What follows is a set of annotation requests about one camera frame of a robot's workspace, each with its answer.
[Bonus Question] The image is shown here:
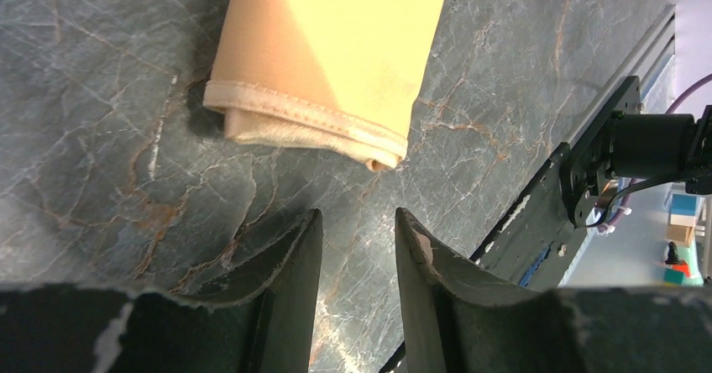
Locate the peach satin napkin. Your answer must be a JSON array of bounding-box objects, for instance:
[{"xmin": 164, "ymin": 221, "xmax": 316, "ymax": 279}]
[{"xmin": 202, "ymin": 0, "xmax": 444, "ymax": 171}]

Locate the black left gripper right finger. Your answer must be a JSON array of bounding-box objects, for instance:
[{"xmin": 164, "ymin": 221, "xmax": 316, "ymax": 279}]
[{"xmin": 395, "ymin": 208, "xmax": 711, "ymax": 372}]

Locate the aluminium frame rail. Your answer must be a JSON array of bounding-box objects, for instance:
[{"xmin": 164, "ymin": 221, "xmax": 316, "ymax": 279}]
[{"xmin": 563, "ymin": 4, "xmax": 676, "ymax": 144}]

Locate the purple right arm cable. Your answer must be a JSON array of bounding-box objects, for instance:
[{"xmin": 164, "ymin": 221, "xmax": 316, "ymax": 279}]
[{"xmin": 598, "ymin": 72, "xmax": 712, "ymax": 235}]

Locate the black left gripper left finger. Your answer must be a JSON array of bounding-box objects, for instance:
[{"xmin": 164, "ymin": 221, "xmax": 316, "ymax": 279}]
[{"xmin": 1, "ymin": 209, "xmax": 322, "ymax": 372}]

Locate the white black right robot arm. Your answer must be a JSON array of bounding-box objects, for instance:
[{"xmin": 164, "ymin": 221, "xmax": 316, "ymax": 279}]
[{"xmin": 560, "ymin": 107, "xmax": 711, "ymax": 228}]

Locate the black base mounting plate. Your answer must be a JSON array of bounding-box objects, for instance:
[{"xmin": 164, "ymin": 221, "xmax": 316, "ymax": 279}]
[{"xmin": 385, "ymin": 76, "xmax": 640, "ymax": 372}]

